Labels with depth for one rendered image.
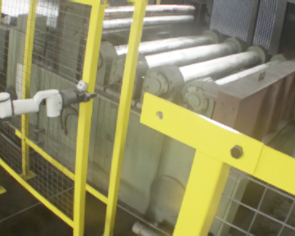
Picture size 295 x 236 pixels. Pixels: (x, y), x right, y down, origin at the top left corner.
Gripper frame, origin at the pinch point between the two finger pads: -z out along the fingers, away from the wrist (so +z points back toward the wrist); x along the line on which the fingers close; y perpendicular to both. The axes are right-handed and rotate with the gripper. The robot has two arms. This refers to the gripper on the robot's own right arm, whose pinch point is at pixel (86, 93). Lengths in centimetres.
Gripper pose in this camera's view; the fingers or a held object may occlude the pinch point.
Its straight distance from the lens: 197.3
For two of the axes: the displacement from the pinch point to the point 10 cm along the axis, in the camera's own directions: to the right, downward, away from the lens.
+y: -1.5, 9.0, 4.1
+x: -7.7, -3.7, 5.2
